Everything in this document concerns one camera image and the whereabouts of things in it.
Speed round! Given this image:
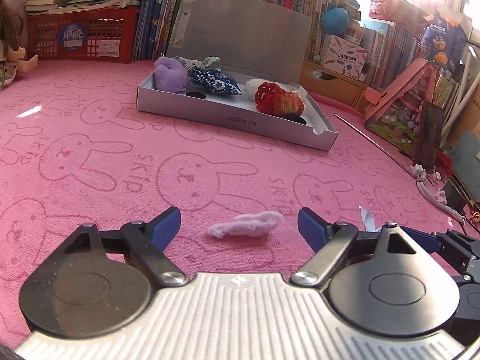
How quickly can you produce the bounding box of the row of blue books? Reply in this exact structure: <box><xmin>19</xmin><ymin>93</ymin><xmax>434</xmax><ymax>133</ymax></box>
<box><xmin>133</xmin><ymin>0</ymin><xmax>196</xmax><ymax>61</ymax></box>

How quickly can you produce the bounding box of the white printed carton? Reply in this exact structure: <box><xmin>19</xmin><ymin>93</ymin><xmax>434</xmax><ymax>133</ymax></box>
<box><xmin>320</xmin><ymin>34</ymin><xmax>370</xmax><ymax>81</ymax></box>

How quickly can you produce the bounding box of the white paper scrap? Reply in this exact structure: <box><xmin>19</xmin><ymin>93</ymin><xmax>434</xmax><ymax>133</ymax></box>
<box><xmin>359</xmin><ymin>206</ymin><xmax>376</xmax><ymax>231</ymax></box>

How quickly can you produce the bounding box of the thin metal rod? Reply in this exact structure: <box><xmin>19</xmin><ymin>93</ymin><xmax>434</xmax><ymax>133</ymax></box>
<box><xmin>334</xmin><ymin>113</ymin><xmax>417</xmax><ymax>175</ymax></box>

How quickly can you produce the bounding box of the row of colourful books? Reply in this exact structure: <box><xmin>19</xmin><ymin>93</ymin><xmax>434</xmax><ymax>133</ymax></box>
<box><xmin>202</xmin><ymin>0</ymin><xmax>469</xmax><ymax>94</ymax></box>

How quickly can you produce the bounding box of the green checked cloth pouch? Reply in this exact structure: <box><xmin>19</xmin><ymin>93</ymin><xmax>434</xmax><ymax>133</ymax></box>
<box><xmin>176</xmin><ymin>55</ymin><xmax>223</xmax><ymax>72</ymax></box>

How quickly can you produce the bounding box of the red crochet pouch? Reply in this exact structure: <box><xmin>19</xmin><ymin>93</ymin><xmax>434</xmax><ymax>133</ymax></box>
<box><xmin>254</xmin><ymin>82</ymin><xmax>305</xmax><ymax>116</ymax></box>

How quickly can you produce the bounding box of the small red plastic basket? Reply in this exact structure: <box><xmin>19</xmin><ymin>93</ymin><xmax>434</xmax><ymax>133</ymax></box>
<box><xmin>369</xmin><ymin>0</ymin><xmax>413</xmax><ymax>31</ymax></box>

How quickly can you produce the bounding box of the lilac fuzzy hair tie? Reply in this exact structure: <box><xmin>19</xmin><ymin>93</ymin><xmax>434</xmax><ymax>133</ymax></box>
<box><xmin>207</xmin><ymin>210</ymin><xmax>284</xmax><ymax>239</ymax></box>

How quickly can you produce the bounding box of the blue round plush ball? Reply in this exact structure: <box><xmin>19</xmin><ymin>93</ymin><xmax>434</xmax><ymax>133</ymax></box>
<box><xmin>322</xmin><ymin>7</ymin><xmax>350</xmax><ymax>35</ymax></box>

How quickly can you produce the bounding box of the wooden drawer box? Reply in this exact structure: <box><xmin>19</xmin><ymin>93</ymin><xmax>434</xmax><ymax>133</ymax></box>
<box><xmin>300</xmin><ymin>60</ymin><xmax>370</xmax><ymax>107</ymax></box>

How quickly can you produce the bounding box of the white cable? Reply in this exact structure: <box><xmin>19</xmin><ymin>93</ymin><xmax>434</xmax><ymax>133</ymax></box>
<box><xmin>414</xmin><ymin>172</ymin><xmax>467</xmax><ymax>218</ymax></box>

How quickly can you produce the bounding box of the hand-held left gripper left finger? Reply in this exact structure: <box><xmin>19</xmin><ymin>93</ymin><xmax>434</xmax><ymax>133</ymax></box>
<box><xmin>60</xmin><ymin>206</ymin><xmax>190</xmax><ymax>289</ymax></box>

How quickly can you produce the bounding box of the dark flat panel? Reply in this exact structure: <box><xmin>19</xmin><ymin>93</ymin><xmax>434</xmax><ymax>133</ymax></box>
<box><xmin>413</xmin><ymin>102</ymin><xmax>444</xmax><ymax>171</ymax></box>

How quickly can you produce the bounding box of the small red crochet item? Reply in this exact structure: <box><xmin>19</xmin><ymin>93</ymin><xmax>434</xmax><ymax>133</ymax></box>
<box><xmin>438</xmin><ymin>153</ymin><xmax>455</xmax><ymax>177</ymax></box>

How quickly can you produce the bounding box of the white fluffy plush toy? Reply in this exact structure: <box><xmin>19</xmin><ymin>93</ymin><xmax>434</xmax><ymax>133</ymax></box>
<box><xmin>245</xmin><ymin>78</ymin><xmax>308</xmax><ymax>100</ymax></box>

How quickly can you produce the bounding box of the purple fluffy pouch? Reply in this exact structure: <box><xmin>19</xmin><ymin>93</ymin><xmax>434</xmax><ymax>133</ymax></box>
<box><xmin>153</xmin><ymin>56</ymin><xmax>189</xmax><ymax>92</ymax></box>

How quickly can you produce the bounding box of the blue floral cloth pouch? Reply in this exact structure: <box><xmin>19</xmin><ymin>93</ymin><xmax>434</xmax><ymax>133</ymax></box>
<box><xmin>189</xmin><ymin>67</ymin><xmax>242</xmax><ymax>96</ymax></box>

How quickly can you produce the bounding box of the brown-haired doll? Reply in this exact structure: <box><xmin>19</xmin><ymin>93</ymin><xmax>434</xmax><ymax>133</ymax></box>
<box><xmin>0</xmin><ymin>0</ymin><xmax>39</xmax><ymax>91</ymax></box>

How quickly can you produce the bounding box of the pink rabbit-print mat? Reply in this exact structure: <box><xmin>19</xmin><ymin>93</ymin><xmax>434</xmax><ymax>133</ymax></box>
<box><xmin>0</xmin><ymin>58</ymin><xmax>480</xmax><ymax>347</ymax></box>

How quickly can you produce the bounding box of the large red plastic basket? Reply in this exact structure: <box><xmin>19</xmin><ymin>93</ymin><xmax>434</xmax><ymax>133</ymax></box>
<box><xmin>27</xmin><ymin>5</ymin><xmax>141</xmax><ymax>64</ymax></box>

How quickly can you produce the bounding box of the pink picture board stand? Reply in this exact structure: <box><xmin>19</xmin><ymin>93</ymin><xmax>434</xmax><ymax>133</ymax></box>
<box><xmin>363</xmin><ymin>58</ymin><xmax>462</xmax><ymax>158</ymax></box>

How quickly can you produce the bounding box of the silver cardboard box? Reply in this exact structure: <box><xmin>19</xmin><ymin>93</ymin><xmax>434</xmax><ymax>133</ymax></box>
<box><xmin>136</xmin><ymin>0</ymin><xmax>339</xmax><ymax>152</ymax></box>

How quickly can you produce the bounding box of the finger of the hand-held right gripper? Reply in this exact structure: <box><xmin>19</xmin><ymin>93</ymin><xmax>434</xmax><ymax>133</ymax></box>
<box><xmin>403</xmin><ymin>226</ymin><xmax>480</xmax><ymax>276</ymax></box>

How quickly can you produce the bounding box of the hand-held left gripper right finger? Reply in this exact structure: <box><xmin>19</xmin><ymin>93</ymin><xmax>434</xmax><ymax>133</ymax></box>
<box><xmin>289</xmin><ymin>206</ymin><xmax>432</xmax><ymax>289</ymax></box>

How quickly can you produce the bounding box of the white plastic pipe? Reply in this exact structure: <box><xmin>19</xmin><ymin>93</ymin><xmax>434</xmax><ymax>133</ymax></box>
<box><xmin>439</xmin><ymin>43</ymin><xmax>480</xmax><ymax>147</ymax></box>

